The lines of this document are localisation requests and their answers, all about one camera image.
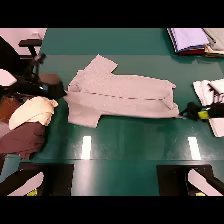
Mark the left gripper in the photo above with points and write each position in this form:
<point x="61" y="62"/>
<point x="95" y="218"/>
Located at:
<point x="52" y="86"/>

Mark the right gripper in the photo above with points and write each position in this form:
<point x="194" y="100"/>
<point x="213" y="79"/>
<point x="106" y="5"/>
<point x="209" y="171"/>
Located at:
<point x="193" y="111"/>

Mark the pale grey shirt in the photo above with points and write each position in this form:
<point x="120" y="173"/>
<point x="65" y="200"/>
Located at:
<point x="126" y="96"/>

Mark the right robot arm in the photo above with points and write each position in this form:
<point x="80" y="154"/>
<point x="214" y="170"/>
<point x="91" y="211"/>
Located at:
<point x="216" y="110"/>

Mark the cream garment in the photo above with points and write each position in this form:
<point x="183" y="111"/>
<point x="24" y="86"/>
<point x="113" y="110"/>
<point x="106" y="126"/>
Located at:
<point x="33" y="110"/>

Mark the brown garment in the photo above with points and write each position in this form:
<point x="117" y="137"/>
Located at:
<point x="7" y="108"/>

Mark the red garment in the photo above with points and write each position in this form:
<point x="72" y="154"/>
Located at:
<point x="193" y="52"/>

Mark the maroon garment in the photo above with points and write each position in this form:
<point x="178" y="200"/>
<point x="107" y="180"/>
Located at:
<point x="21" y="140"/>

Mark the lavender garment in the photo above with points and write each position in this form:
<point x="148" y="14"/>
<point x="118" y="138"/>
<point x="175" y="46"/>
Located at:
<point x="190" y="38"/>

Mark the grey garment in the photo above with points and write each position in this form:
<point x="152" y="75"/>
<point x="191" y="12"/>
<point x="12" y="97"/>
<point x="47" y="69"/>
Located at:
<point x="216" y="36"/>

